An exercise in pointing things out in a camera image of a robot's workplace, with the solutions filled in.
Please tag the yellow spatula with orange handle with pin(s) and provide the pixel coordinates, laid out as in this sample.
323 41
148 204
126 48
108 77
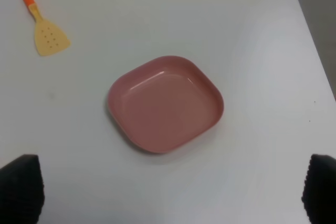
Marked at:
49 38

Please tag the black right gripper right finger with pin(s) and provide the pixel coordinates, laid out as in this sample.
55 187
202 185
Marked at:
318 195

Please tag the pink square plastic plate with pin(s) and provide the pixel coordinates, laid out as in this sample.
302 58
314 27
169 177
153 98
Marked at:
164 104

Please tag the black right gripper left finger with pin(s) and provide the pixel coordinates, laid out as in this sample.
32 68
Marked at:
22 190

